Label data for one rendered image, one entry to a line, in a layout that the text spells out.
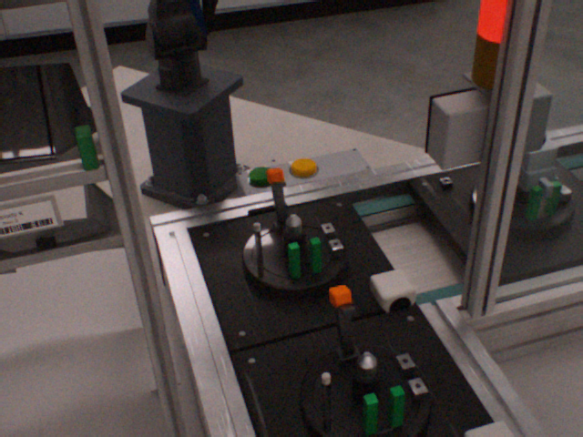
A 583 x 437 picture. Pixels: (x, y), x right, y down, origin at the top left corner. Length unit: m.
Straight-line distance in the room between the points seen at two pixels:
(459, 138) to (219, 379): 0.38
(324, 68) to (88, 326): 2.68
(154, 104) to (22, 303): 0.36
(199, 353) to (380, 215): 0.37
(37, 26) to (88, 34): 3.46
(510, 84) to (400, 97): 2.64
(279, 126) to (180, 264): 0.54
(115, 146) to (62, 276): 0.64
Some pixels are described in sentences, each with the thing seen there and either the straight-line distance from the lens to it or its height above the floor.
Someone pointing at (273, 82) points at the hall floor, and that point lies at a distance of 3.52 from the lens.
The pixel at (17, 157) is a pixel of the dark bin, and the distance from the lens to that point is 0.62.
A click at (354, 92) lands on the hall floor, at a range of 3.41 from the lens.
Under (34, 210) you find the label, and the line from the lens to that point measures 0.60.
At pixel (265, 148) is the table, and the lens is 1.42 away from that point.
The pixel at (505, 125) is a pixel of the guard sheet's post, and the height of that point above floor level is 1.23.
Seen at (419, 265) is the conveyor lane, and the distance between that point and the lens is 1.07.
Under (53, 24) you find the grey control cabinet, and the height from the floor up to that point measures 0.16.
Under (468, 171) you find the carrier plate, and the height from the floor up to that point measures 0.97.
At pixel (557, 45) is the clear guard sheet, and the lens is 0.77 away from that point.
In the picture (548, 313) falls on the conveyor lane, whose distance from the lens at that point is 1.01.
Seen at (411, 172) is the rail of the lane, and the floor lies 0.96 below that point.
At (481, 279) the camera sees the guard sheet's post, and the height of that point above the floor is 1.03.
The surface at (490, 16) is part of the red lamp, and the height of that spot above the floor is 1.33.
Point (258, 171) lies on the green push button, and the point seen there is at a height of 0.97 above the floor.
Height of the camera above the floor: 1.62
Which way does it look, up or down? 38 degrees down
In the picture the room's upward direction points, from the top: 3 degrees counter-clockwise
